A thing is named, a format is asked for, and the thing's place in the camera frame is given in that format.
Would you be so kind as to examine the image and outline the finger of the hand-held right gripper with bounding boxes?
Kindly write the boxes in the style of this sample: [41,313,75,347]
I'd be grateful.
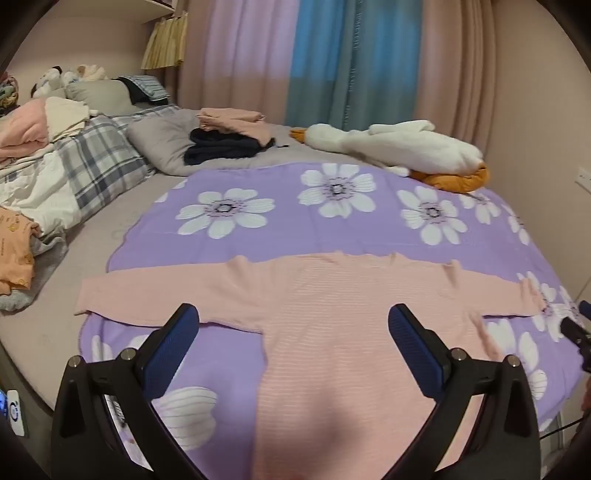
[560,300,591,370]

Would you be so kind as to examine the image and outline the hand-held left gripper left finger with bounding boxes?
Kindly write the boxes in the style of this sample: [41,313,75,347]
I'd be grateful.
[51,303,213,480]

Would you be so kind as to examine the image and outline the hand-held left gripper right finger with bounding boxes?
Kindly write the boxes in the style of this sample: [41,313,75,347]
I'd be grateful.
[388,303,542,480]

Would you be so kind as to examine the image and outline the pink knit sweater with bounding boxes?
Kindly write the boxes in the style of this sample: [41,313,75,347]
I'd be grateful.
[75,251,548,480]

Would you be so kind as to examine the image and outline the dark navy clothes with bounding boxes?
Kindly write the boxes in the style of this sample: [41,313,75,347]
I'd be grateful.
[183,127,260,167]

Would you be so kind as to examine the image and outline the folded pink clothes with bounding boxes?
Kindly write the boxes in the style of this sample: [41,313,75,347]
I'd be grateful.
[198,107,274,145]

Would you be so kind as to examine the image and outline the grey fuzzy cloth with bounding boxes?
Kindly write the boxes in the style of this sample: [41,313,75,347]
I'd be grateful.
[0,234,70,315]

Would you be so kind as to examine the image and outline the purple floral blanket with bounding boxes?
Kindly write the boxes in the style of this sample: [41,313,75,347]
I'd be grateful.
[78,161,591,480]

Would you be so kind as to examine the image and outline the white device with blue light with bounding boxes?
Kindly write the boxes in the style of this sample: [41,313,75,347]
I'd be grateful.
[0,389,29,440]

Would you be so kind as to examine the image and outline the orange printed garment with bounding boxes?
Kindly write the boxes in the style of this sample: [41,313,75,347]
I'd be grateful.
[0,207,42,297]

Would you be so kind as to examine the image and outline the plaid quilt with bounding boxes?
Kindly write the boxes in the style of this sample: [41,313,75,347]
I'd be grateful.
[0,104,182,241]

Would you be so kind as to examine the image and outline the white goose plush toy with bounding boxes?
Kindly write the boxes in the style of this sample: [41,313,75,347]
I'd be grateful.
[290,120,490,193]

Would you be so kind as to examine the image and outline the grey pillow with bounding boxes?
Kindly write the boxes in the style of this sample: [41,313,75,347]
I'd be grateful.
[126,108,298,177]

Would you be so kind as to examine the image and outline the cream cloth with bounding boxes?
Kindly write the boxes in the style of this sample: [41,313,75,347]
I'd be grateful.
[44,95,101,140]

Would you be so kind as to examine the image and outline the grey-green pillow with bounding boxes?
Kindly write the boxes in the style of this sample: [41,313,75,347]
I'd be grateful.
[65,79,154,117]

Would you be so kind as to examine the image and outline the pink blanket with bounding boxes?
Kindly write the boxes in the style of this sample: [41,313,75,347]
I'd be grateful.
[0,98,52,161]

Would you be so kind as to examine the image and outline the pink curtain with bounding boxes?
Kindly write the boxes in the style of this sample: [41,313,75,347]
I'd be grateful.
[178,0,301,126]
[412,0,498,154]

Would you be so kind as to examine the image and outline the beige plush toy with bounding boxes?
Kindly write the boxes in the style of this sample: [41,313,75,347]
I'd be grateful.
[75,64,109,84]

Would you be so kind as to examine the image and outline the white and black plush toy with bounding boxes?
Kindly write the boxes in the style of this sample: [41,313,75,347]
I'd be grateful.
[31,66,78,99]

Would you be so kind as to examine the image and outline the blue curtain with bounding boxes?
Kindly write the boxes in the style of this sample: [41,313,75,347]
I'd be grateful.
[285,0,423,136]

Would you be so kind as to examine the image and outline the colourful printed cloth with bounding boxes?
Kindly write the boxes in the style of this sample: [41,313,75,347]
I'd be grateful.
[0,73,20,117]

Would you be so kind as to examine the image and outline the yellow pleated valance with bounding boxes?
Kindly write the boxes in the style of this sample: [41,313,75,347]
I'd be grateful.
[141,11,189,71]

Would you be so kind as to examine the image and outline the black cable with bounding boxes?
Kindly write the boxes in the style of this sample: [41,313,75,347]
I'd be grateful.
[539,413,591,440]

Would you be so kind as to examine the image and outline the wall shelf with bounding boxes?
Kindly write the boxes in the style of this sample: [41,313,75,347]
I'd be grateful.
[129,0,186,25]

